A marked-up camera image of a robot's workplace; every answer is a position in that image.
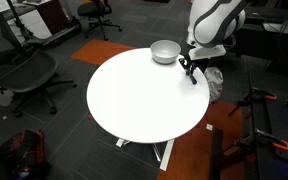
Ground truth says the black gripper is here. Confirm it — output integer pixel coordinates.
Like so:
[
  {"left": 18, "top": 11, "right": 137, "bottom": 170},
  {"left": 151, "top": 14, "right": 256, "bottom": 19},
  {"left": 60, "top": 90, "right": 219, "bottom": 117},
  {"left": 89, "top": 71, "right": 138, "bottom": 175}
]
[{"left": 178, "top": 54, "right": 209, "bottom": 78}]

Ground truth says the teal marker pen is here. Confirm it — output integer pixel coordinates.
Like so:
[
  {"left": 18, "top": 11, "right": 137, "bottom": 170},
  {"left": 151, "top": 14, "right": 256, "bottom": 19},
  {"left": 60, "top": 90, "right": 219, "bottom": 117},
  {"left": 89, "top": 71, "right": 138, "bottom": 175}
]
[{"left": 189, "top": 74, "right": 197, "bottom": 85}]

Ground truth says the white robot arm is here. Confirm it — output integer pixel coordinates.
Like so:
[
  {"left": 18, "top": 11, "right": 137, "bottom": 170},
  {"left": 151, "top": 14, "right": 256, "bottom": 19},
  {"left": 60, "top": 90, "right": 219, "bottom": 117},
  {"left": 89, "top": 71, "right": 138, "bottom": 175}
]
[{"left": 180, "top": 0, "right": 250, "bottom": 77}]

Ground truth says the white grey bowl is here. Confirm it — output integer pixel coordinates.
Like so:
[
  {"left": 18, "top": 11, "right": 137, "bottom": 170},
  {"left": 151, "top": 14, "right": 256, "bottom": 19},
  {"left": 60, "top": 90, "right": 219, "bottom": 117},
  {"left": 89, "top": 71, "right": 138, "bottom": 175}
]
[{"left": 150, "top": 40, "right": 181, "bottom": 64}]

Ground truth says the white plastic bag bin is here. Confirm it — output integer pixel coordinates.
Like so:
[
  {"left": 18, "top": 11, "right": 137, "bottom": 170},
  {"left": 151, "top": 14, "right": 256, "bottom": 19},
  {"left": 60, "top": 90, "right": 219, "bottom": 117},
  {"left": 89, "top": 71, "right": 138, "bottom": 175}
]
[{"left": 204, "top": 67, "right": 223, "bottom": 103}]

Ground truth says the round white table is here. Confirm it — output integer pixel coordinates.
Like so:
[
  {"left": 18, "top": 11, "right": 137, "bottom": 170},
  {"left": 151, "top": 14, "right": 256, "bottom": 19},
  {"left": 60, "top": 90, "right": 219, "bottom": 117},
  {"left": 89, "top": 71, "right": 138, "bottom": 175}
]
[{"left": 86, "top": 47, "right": 211, "bottom": 172}]

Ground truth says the black office chair at desk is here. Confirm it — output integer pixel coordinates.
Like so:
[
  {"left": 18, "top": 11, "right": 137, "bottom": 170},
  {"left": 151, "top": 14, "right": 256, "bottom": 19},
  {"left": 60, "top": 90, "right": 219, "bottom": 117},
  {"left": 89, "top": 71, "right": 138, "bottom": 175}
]
[{"left": 77, "top": 0, "right": 122, "bottom": 41}]

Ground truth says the white cabinet with counter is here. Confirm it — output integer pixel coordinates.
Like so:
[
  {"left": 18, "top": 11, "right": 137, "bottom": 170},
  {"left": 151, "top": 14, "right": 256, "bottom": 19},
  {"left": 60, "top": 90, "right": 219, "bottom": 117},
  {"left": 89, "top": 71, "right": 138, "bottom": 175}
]
[{"left": 0, "top": 0, "right": 67, "bottom": 41}]

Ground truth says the black electric scooter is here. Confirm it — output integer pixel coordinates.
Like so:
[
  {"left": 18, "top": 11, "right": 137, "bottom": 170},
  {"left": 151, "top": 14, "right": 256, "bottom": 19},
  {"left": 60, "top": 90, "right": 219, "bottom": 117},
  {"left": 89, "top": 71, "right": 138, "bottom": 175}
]
[{"left": 6, "top": 0, "right": 83, "bottom": 48}]

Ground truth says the black mesh office chair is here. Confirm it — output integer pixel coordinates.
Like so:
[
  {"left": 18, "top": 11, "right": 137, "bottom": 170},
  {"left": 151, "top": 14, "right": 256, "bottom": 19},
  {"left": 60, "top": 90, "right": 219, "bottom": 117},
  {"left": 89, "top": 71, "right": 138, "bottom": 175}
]
[{"left": 0, "top": 12, "right": 77, "bottom": 117}]

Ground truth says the red black backpack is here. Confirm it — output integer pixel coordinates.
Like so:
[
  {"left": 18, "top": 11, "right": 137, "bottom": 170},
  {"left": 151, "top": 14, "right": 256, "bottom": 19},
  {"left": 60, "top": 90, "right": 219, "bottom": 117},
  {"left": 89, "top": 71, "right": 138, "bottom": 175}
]
[{"left": 0, "top": 130, "right": 51, "bottom": 180}]

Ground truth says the orange handled clamp upper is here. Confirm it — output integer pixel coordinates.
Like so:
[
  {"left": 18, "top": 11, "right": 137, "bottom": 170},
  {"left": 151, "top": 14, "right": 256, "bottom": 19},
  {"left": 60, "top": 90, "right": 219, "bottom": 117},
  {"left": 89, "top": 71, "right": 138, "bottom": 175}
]
[{"left": 228, "top": 87, "right": 277, "bottom": 117}]

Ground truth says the orange handled clamp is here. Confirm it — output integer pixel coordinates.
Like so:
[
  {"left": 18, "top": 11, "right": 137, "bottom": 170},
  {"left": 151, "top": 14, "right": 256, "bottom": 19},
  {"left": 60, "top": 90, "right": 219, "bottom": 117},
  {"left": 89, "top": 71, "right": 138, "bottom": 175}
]
[
  {"left": 228, "top": 87, "right": 277, "bottom": 117},
  {"left": 235, "top": 128, "right": 288, "bottom": 151}
]

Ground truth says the orange handled clamp lower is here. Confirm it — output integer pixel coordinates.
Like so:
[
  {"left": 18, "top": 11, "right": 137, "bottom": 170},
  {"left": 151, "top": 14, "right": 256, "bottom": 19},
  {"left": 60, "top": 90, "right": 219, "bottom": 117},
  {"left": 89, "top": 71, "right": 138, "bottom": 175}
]
[{"left": 235, "top": 128, "right": 288, "bottom": 151}]

